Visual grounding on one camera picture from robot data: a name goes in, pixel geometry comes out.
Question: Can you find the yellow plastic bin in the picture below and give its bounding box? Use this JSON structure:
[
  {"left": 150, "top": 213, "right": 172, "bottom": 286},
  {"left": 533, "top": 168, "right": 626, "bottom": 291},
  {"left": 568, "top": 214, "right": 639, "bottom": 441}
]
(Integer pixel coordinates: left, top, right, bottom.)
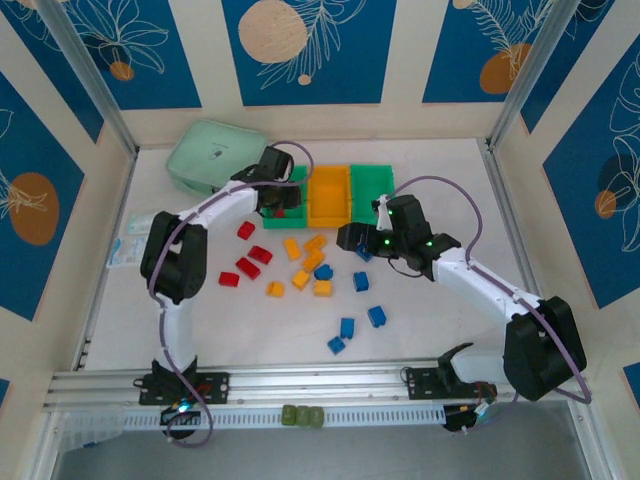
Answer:
[{"left": 306, "top": 164, "right": 354, "bottom": 230}]

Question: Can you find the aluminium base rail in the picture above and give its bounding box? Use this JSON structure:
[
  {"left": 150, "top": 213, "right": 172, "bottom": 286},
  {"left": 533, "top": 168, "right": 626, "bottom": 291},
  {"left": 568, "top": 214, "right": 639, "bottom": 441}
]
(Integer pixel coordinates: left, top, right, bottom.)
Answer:
[{"left": 42, "top": 355, "right": 594, "bottom": 409}]

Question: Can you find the clear plastic bag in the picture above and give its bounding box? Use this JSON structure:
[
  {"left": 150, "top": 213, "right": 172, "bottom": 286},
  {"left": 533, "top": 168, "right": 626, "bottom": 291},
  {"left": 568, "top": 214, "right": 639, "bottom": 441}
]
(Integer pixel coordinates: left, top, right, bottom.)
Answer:
[{"left": 52, "top": 407, "right": 126, "bottom": 454}]

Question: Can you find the green plastic bin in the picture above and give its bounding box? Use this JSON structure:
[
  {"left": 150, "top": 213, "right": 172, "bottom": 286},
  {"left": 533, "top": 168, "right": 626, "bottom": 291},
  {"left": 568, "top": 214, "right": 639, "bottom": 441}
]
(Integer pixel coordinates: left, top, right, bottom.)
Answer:
[
  {"left": 349, "top": 163, "right": 396, "bottom": 227},
  {"left": 262, "top": 164, "right": 310, "bottom": 230}
]

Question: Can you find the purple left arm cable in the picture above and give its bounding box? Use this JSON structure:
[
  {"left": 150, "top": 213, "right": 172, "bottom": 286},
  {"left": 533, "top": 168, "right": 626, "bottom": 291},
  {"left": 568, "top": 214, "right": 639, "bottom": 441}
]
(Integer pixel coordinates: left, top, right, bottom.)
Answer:
[{"left": 147, "top": 141, "right": 316, "bottom": 449}]

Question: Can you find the white slotted cable duct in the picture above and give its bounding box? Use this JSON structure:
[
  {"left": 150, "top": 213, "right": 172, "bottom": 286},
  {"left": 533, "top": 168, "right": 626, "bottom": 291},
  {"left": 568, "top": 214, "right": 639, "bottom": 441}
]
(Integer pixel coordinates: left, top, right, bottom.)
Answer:
[{"left": 59, "top": 402, "right": 447, "bottom": 432}]

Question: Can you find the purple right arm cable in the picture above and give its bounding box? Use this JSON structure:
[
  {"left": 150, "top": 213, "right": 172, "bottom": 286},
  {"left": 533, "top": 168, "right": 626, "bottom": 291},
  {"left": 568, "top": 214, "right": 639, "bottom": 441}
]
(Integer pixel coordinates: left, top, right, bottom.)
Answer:
[{"left": 392, "top": 175, "right": 594, "bottom": 407}]

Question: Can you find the clear wipe packet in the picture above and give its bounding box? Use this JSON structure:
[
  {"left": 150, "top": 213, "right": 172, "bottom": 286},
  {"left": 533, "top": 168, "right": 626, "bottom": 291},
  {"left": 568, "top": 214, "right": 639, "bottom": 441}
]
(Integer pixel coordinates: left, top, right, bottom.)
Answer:
[
  {"left": 125, "top": 212, "right": 160, "bottom": 235},
  {"left": 107, "top": 235, "right": 147, "bottom": 271}
]

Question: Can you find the mint green zip pouch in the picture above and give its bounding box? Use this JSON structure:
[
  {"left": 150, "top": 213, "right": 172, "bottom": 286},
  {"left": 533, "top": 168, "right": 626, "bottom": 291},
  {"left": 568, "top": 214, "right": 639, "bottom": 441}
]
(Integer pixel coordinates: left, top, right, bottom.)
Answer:
[{"left": 166, "top": 118, "right": 268, "bottom": 197}]

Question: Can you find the aluminium side rail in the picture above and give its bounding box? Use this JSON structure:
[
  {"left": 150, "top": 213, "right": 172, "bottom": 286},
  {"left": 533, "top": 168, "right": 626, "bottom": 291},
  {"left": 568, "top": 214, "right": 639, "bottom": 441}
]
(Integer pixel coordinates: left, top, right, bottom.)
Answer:
[
  {"left": 482, "top": 142, "right": 561, "bottom": 361},
  {"left": 72, "top": 149, "right": 139, "bottom": 374}
]

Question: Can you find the aluminium frame post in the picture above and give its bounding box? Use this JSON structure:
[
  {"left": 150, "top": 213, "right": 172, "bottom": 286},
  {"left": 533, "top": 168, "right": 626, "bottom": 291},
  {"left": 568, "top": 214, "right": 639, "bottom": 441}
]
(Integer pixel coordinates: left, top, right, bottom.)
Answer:
[
  {"left": 485, "top": 0, "right": 619, "bottom": 151},
  {"left": 37, "top": 0, "right": 140, "bottom": 156}
]

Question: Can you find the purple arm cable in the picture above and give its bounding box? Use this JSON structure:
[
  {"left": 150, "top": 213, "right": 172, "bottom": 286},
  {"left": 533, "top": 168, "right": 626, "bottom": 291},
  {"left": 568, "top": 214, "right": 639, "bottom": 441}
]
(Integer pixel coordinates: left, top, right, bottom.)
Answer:
[
  {"left": 147, "top": 141, "right": 316, "bottom": 449},
  {"left": 392, "top": 175, "right": 594, "bottom": 407}
]

